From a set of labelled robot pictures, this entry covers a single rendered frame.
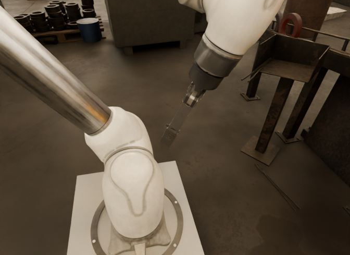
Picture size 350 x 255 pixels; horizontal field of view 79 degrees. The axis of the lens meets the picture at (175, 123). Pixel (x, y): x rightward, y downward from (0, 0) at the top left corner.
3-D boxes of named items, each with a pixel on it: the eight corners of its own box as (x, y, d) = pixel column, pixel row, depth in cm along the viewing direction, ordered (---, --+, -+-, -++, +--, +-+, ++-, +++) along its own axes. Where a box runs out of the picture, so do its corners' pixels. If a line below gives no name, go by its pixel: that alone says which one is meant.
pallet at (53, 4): (101, 23, 376) (96, -6, 348) (105, 38, 318) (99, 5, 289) (25, 30, 346) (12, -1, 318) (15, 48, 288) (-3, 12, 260)
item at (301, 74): (246, 132, 161) (275, 33, 114) (281, 149, 148) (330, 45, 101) (233, 147, 149) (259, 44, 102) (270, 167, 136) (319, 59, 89)
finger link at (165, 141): (180, 129, 51) (179, 131, 50) (170, 146, 56) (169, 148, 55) (170, 122, 51) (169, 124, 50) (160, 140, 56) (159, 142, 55)
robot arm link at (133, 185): (111, 246, 57) (96, 204, 43) (108, 189, 70) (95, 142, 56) (170, 230, 61) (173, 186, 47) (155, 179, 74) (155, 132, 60)
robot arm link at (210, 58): (246, 47, 46) (231, 70, 50) (210, 26, 46) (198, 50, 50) (241, 62, 39) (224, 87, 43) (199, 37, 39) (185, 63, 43)
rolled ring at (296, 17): (301, 14, 128) (306, 14, 129) (282, 11, 143) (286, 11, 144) (292, 46, 139) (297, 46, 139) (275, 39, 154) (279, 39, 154)
